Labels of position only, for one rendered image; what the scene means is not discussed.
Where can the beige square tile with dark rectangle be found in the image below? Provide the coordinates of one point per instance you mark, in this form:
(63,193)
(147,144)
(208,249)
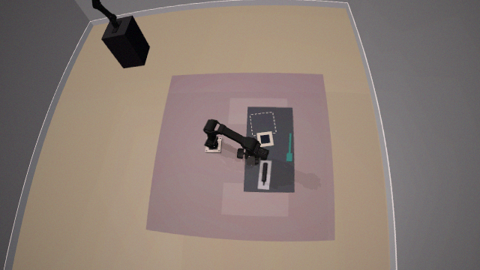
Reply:
(265,138)

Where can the teal small trowel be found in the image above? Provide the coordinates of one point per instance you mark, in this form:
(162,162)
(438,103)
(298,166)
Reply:
(289,156)

